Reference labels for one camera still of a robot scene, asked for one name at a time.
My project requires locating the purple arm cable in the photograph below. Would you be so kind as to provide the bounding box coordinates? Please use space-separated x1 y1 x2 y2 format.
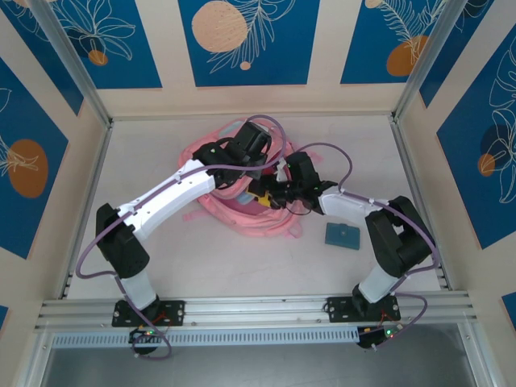
75 114 288 360
276 143 440 351

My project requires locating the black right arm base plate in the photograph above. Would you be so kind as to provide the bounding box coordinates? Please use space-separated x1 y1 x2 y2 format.
325 296 402 323

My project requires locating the aluminium mounting rail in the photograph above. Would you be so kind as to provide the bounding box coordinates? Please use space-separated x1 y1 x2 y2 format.
34 292 479 331

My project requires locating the aluminium table side rail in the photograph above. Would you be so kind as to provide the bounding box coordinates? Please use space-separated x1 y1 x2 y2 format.
389 116 451 292
59 119 114 300

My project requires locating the white slotted cable duct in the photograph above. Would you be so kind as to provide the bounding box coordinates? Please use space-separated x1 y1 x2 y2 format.
51 327 360 348

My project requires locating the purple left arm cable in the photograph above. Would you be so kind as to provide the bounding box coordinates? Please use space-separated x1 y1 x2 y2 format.
75 114 288 360

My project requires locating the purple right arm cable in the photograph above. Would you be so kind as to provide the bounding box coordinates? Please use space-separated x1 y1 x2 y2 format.
276 143 440 351

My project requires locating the aluminium frame post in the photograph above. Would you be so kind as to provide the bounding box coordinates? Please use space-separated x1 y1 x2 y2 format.
27 0 114 128
389 0 495 126

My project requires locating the teal wallet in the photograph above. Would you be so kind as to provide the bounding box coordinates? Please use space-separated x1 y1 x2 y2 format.
324 222 362 252

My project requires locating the pink backpack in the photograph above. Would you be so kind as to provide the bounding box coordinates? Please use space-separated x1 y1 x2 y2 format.
179 119 324 242

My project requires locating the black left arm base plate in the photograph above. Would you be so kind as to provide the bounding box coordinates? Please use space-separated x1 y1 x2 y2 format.
111 299 187 327

